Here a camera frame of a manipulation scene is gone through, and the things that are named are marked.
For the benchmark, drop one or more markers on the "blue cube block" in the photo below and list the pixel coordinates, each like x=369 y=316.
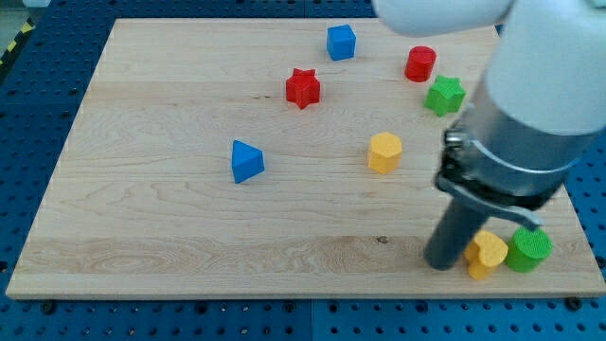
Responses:
x=341 y=42

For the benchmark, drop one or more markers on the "red cylinder block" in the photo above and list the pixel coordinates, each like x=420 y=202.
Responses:
x=420 y=63

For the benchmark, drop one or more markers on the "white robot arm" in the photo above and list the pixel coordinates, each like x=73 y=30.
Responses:
x=539 y=105

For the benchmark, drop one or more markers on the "yellow heart block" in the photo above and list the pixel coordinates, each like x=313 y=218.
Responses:
x=484 y=254

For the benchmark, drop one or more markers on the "blue triangle block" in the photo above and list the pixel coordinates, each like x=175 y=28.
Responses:
x=247 y=161

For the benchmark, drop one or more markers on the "yellow hexagon block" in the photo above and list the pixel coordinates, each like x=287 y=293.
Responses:
x=384 y=152

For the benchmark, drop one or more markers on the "green star block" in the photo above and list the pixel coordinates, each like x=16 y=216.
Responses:
x=445 y=96

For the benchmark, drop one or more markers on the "green cylinder block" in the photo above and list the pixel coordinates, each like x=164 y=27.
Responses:
x=527 y=249

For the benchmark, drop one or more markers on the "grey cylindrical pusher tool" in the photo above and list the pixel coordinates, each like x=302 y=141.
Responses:
x=454 y=232

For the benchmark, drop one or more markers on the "wooden board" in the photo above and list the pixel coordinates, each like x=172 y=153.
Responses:
x=143 y=203

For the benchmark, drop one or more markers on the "red star block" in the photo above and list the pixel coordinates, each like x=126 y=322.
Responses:
x=303 y=88

